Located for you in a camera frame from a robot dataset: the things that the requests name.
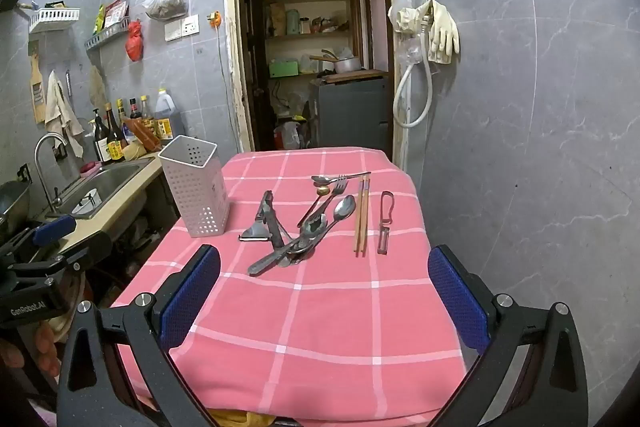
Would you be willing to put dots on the cooking oil jug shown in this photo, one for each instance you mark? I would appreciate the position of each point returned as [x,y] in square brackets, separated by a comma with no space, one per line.
[167,112]

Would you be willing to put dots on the white bowl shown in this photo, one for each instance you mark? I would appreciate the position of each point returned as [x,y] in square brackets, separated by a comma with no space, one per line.
[86,203]

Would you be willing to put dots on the gold spoon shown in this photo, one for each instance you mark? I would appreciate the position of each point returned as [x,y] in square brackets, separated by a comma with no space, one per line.
[324,191]

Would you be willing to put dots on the orange plug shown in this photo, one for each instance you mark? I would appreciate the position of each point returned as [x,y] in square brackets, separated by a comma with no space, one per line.
[215,19]

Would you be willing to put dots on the beige hanging towel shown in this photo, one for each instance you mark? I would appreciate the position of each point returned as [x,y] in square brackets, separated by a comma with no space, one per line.
[60,112]

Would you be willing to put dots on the mint green jar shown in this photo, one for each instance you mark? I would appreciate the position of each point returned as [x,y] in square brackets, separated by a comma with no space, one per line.
[292,23]

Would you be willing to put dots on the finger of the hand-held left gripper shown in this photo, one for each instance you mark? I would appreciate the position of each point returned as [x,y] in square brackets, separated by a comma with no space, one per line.
[52,229]
[82,252]

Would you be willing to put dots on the pink sponge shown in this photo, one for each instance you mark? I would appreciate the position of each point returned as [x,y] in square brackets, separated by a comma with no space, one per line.
[91,169]

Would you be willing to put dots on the white wall switch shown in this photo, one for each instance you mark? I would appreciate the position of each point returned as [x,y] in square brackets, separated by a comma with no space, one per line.
[173,31]

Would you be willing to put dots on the slim metal peeler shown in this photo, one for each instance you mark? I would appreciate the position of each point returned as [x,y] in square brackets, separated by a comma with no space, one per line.
[384,237]

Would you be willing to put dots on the metal faucet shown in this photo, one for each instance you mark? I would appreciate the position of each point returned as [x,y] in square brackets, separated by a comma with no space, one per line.
[42,157]

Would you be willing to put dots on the metal pot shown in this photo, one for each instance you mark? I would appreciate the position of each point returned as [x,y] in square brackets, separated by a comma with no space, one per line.
[347,65]

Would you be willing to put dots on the white wall socket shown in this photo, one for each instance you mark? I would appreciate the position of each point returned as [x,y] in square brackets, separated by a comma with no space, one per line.
[190,26]

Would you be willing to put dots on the metal wall shelf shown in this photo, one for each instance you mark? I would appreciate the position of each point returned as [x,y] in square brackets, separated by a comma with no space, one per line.
[102,39]

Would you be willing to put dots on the wooden cutting board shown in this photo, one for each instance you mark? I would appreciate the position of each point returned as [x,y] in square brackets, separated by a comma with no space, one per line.
[37,92]

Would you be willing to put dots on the white perforated utensil holder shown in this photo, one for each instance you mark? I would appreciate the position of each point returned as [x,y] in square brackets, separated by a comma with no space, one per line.
[195,192]

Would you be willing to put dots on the yellow label sauce bottle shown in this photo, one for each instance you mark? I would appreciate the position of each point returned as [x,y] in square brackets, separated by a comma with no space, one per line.
[115,144]

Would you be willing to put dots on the black and silver peeler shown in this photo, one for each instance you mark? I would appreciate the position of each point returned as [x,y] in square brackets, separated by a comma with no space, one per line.
[257,234]

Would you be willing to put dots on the wooden chopstick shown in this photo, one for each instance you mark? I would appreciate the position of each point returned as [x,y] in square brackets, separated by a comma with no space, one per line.
[365,217]
[359,217]

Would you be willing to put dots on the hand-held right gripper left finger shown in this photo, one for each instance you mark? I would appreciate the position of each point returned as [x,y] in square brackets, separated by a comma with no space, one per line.
[192,297]

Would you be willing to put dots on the stainless steel fork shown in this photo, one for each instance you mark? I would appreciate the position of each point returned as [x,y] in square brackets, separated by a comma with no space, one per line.
[339,186]

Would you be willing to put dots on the red seasoning packets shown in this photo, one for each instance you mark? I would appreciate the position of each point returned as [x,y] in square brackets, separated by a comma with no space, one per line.
[116,12]

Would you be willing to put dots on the pink checked tablecloth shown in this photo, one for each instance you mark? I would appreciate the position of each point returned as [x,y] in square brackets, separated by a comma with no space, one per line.
[325,332]

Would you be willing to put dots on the stainless steel sink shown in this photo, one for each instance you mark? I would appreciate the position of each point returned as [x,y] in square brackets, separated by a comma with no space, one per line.
[115,179]

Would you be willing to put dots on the grey cabinet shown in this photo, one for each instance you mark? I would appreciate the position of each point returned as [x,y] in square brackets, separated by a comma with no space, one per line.
[350,112]

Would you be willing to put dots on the worn door frame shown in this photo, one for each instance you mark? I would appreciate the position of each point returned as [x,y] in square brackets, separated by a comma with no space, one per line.
[231,32]

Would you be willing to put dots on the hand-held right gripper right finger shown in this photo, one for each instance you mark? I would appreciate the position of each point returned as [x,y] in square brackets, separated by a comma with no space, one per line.
[457,302]

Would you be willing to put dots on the red plastic bag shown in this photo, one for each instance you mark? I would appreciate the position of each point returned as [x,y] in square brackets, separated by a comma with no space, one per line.
[134,42]

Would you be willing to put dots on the white wall basket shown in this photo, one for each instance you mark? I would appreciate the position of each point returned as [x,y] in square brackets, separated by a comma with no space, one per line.
[52,19]

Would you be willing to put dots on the dark pump bottle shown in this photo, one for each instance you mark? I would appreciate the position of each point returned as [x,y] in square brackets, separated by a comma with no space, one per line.
[101,142]

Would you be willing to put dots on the green box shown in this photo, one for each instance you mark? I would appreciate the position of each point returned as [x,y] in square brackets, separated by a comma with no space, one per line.
[283,69]

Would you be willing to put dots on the orange packet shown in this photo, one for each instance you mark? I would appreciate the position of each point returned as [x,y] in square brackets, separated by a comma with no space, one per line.
[142,137]

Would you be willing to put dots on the person's left hand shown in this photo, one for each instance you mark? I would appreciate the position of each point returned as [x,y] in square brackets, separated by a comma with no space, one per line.
[46,349]

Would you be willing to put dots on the small stainless steel spoon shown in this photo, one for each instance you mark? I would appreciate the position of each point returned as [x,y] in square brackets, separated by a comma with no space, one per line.
[320,180]

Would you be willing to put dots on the yellow cloth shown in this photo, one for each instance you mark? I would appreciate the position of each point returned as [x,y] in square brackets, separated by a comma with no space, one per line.
[240,418]

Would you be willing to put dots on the beige hanging cloth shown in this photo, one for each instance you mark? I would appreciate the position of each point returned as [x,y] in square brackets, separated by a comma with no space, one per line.
[97,87]

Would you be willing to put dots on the plastic bag of dried goods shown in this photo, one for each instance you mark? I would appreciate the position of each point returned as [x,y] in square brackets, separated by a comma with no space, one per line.
[165,4]

